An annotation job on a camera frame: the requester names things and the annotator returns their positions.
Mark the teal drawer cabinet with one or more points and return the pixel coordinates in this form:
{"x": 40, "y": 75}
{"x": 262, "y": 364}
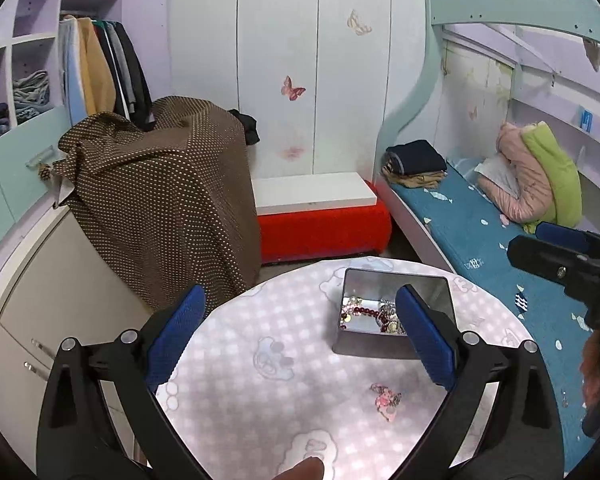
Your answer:
{"x": 10, "y": 170}

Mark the folded tan clothes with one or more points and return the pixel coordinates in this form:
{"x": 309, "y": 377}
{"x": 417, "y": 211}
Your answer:
{"x": 415, "y": 180}

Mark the light blue hanging shirt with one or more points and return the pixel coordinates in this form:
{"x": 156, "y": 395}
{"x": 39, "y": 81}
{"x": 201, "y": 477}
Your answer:
{"x": 72, "y": 70}

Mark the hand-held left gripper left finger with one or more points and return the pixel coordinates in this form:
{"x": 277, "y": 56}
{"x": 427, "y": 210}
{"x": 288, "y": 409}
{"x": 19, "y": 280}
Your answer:
{"x": 177, "y": 337}

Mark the yellow hanging garment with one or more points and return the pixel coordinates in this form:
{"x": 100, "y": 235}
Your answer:
{"x": 97, "y": 65}

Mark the pink butterfly sticker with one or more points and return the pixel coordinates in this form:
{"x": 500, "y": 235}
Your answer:
{"x": 292, "y": 90}

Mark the white wardrobe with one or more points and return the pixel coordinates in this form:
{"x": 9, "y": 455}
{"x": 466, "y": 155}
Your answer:
{"x": 305, "y": 60}

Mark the white pillow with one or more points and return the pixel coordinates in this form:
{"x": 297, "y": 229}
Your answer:
{"x": 495, "y": 172}

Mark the cream butterfly sticker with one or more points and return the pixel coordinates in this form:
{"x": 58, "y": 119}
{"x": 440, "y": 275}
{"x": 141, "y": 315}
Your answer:
{"x": 358, "y": 23}

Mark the person's left hand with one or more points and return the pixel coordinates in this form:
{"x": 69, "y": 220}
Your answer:
{"x": 305, "y": 469}

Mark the grey hanging garment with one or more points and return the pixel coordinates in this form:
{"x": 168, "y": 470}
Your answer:
{"x": 120, "y": 70}

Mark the round table with checked cloth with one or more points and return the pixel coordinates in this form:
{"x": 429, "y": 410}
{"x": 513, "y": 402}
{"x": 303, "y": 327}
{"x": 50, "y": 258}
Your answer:
{"x": 280, "y": 410}

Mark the brown dotted cloth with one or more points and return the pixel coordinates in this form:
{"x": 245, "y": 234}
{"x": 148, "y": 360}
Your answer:
{"x": 165, "y": 200}

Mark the white board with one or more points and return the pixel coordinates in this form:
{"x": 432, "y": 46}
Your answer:
{"x": 310, "y": 195}

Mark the beige floor cabinet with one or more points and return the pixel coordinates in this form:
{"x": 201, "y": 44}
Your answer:
{"x": 55, "y": 280}

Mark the blue patterned bed sheet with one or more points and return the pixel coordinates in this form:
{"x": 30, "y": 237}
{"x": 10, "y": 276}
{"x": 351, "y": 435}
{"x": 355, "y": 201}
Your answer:
{"x": 480, "y": 240}

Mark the beige hanging cloth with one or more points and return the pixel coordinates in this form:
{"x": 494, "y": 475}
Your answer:
{"x": 592, "y": 55}

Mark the pine cone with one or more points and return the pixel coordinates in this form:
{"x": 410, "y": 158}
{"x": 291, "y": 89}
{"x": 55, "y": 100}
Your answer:
{"x": 45, "y": 172}

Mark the red bench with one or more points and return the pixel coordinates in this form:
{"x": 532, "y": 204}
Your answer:
{"x": 325, "y": 232}

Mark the black hanging jacket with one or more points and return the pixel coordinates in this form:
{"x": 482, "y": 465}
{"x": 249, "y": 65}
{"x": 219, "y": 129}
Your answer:
{"x": 137, "y": 80}

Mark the small butterfly wall sticker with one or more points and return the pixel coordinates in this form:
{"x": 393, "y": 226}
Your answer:
{"x": 474, "y": 112}

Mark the purple stair shelf cabinet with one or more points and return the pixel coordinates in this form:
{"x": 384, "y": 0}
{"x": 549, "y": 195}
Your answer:
{"x": 35, "y": 10}

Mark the folded grey clothes stack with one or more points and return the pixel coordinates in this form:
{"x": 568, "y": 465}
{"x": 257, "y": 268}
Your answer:
{"x": 30, "y": 92}

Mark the pink padded jacket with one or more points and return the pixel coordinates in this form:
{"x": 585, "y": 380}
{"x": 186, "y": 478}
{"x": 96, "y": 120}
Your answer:
{"x": 522, "y": 185}

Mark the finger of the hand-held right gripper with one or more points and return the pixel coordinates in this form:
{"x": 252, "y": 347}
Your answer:
{"x": 555, "y": 232}
{"x": 530, "y": 255}

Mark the folded dark clothes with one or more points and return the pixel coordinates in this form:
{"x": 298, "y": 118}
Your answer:
{"x": 417, "y": 157}

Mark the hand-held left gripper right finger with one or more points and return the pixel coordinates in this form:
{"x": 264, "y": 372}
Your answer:
{"x": 425, "y": 340}

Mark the black garment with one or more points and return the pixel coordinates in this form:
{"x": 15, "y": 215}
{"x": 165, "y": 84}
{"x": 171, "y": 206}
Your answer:
{"x": 247, "y": 127}

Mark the person's right hand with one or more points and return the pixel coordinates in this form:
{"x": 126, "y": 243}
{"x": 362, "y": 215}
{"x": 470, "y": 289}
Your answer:
{"x": 597, "y": 365}

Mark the small blue box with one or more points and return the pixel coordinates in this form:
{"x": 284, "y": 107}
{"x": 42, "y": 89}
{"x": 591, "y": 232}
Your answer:
{"x": 586, "y": 120}

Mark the grey metal box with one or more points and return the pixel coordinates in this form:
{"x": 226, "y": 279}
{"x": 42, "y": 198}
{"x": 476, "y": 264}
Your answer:
{"x": 365, "y": 345}

